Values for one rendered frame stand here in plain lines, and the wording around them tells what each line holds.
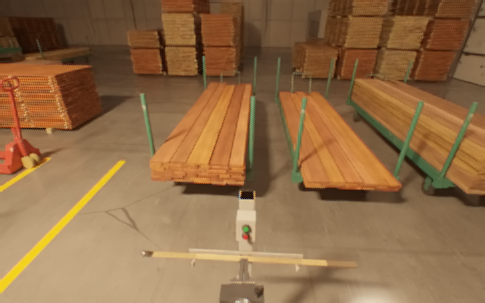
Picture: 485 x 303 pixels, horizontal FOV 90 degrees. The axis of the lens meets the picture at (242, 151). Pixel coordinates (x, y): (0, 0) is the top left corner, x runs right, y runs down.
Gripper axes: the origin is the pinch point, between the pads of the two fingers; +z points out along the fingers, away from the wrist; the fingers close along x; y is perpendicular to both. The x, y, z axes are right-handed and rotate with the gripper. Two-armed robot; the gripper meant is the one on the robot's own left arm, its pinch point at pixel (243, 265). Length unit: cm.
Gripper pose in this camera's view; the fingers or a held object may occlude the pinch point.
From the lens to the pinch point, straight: 90.7
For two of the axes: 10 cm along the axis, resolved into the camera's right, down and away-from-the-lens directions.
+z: 0.5, -4.7, 8.8
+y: -0.5, -8.8, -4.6
